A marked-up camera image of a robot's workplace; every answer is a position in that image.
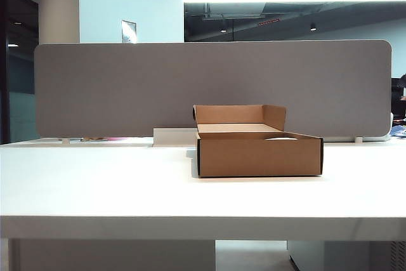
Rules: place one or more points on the white pulp lid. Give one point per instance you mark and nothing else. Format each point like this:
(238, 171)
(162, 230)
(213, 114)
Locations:
(280, 138)

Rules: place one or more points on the brown cardboard box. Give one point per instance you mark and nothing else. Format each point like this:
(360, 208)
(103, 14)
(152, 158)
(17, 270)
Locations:
(253, 160)

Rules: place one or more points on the gray fabric desk divider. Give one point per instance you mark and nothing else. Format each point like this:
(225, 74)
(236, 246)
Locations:
(127, 87)

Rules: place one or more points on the pink flat item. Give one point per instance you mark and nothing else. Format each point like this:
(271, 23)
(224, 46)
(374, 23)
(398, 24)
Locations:
(115, 139)

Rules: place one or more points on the round ceiling spotlight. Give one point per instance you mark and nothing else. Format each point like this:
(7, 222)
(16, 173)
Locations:
(223, 30)
(313, 27)

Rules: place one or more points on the white divider foot clip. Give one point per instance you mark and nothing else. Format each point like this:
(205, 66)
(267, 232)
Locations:
(65, 140)
(358, 140)

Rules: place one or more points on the blue patterned cloth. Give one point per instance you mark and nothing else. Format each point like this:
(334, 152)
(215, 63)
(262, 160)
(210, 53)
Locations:
(399, 131)

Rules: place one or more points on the person in dark clothes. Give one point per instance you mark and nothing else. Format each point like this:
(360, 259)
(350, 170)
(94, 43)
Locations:
(399, 99)

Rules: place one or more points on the wall poster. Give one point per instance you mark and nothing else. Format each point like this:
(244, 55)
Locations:
(128, 31)

